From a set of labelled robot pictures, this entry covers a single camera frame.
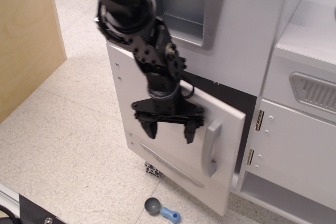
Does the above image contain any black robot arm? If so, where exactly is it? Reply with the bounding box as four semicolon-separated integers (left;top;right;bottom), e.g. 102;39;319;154
96;0;204;143

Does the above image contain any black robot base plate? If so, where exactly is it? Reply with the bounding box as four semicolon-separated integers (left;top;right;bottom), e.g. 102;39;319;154
1;195;66;223

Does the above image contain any grey vent grille panel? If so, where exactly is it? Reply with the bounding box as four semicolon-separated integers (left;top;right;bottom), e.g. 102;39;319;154
289;72;335;114

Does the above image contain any grey fridge door handle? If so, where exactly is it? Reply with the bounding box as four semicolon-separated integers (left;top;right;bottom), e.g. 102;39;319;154
201;120;222;177

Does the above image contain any white low fridge door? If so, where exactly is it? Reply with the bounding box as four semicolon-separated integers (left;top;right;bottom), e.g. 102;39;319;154
107;45;246;215

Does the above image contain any upper brass oven hinge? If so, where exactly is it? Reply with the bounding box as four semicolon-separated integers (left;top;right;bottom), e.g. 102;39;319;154
255;110;265;131

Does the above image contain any brass oven hinge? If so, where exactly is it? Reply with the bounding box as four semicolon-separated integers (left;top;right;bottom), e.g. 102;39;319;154
255;110;265;131
246;149;254;165

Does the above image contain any lower brass oven hinge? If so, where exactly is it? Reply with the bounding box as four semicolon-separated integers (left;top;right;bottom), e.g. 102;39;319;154
246;149;254;165

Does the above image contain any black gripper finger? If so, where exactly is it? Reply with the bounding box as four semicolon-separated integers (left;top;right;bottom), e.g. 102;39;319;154
184;122;201;144
137;116;158;139

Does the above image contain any aluminium extrusion foot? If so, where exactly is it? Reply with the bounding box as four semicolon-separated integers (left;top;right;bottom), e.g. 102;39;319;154
144;162;164;179

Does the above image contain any light wooden board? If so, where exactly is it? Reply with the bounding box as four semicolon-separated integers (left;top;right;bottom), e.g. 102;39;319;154
1;0;67;121

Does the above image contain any grey ice dispenser recess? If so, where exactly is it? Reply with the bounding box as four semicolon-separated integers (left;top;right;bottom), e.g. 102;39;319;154
155;0;224;50

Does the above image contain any grey blue toy scoop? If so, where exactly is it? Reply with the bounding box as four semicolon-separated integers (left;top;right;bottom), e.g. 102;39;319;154
144;197;181;223

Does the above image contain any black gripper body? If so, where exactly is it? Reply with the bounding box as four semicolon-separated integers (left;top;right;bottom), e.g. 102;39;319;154
131;88;204;127

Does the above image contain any white toy kitchen cabinet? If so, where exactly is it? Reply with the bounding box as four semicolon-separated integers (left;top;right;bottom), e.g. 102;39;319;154
156;0;335;223

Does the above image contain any aluminium frame rail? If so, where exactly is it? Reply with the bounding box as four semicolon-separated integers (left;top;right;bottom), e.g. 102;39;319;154
0;183;20;217

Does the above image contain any white oven cabinet door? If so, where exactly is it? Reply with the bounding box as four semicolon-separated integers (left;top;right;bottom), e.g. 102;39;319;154
246;100;335;209

